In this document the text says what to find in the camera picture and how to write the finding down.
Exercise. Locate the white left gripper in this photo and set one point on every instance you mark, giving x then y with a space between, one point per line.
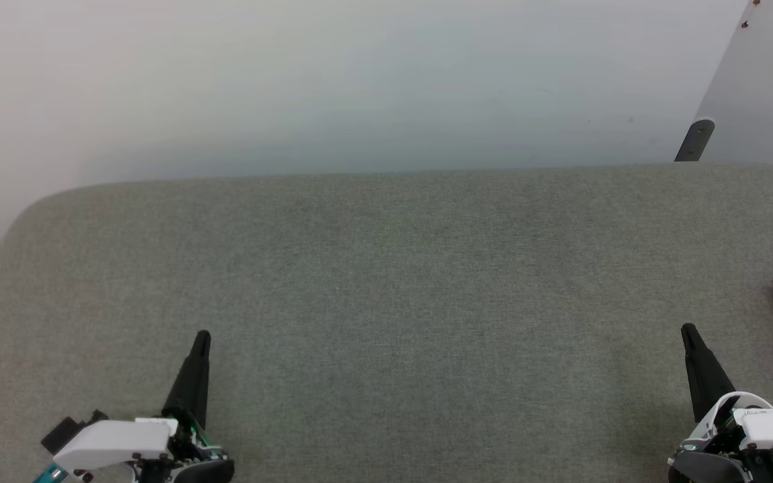
118 443

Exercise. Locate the grey fabric sofa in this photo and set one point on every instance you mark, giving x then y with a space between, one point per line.
386 302

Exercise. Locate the grey panel with screws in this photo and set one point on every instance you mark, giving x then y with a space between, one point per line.
769 80

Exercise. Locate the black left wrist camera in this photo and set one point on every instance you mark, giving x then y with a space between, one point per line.
64 433

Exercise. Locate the dark metal bracket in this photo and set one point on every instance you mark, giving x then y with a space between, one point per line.
695 139

